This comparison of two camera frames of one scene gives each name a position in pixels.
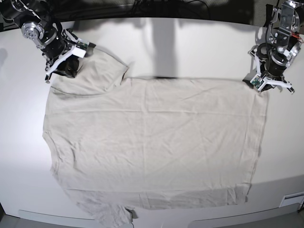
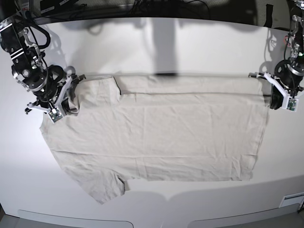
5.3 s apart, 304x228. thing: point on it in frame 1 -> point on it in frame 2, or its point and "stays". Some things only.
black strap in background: x=269 y=14 stays
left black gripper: x=54 y=48 -> x=45 y=97
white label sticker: x=297 y=197 stays
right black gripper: x=276 y=67 -> x=290 y=78
